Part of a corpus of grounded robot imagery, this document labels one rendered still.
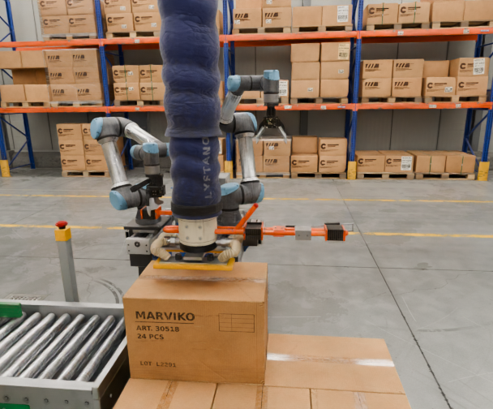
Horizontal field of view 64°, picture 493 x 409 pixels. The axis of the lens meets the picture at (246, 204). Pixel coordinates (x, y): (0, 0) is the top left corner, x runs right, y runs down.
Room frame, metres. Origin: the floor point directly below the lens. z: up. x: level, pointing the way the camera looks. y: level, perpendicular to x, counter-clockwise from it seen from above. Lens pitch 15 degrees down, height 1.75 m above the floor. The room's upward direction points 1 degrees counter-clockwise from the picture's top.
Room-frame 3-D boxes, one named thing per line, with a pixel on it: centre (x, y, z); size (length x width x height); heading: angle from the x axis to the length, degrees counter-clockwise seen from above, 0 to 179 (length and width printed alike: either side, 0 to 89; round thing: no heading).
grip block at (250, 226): (1.66, -0.03, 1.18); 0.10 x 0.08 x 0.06; 175
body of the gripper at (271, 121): (1.99, -0.13, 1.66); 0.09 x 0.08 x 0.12; 174
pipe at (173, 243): (1.69, 0.22, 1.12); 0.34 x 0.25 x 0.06; 85
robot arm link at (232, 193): (2.23, 0.09, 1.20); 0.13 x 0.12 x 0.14; 110
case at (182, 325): (1.69, 0.21, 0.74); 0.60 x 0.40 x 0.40; 85
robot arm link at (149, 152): (1.97, 0.47, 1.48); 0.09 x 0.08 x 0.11; 44
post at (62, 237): (2.28, 1.12, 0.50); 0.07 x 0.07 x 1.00; 84
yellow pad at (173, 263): (1.59, 0.23, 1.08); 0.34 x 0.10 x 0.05; 85
